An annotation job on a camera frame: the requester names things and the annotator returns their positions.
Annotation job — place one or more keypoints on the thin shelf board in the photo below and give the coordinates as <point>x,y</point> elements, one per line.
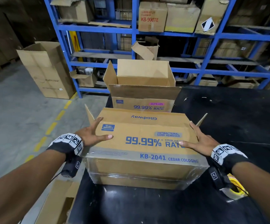
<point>109,24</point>

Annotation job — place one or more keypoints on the closed brown cardboard box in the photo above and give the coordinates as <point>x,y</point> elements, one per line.
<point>207,82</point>

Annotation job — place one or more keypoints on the person's left hand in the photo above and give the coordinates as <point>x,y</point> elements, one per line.
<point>90,136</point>

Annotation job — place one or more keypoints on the cardboard box with red print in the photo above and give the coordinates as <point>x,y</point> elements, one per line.
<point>152,18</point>

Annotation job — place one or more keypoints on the left wristband with marker tags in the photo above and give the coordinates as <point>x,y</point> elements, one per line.
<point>65,143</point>

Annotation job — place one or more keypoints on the person's right forearm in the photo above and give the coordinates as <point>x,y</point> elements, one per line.
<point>261,188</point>

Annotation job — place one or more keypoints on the yellow rack guard post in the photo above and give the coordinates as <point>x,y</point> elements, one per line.
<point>75,44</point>

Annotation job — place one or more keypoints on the blue metal storage rack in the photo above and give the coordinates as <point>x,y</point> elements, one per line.
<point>102,27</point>

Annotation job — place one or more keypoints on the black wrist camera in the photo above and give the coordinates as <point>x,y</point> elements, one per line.
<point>215,177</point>
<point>72,166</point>

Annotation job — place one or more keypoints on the yellow tape dispenser with tape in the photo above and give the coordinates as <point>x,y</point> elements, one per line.
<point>235,191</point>

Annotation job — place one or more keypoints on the torn box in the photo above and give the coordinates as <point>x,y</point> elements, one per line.
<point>144,52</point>

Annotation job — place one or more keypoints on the wristband with marker tags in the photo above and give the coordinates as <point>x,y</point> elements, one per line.
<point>230,156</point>
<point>65,143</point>

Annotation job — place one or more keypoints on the cardboard box with yellow band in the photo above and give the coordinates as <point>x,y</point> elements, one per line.
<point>181,18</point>

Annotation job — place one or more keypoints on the stack of shelved brown boxes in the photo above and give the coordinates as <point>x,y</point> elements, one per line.
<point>228,48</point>

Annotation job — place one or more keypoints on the person's right hand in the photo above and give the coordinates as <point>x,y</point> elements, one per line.
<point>206,144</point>

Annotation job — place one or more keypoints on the pink-striped cardboard box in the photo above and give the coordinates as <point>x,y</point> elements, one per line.
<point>144,72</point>

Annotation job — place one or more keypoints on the small box low shelf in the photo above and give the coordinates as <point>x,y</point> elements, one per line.
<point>86,80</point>

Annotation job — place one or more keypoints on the wooden shelf plank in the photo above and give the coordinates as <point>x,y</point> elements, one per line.
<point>97,55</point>

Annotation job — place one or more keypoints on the scrap cardboard sheet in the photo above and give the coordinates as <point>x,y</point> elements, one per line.
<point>53,202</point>

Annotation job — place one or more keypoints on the right wristband with marker tags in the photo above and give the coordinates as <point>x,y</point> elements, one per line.
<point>230,156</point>

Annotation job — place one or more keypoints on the taped cardboard sheet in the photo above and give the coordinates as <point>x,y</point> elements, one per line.
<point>137,170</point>

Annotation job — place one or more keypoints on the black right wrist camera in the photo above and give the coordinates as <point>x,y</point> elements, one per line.
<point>215,177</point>

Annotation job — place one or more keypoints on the wide brown cardboard box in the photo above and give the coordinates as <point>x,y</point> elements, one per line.
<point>242,85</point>

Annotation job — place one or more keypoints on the plain shelf cardboard box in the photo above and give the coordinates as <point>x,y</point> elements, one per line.
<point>74,11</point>

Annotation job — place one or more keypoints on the person's left forearm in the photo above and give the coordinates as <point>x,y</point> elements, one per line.
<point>20,188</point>

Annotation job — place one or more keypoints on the tall brown cardboard box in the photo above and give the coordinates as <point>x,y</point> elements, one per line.
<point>46,69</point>

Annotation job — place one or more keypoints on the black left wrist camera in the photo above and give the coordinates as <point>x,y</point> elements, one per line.
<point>72,166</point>

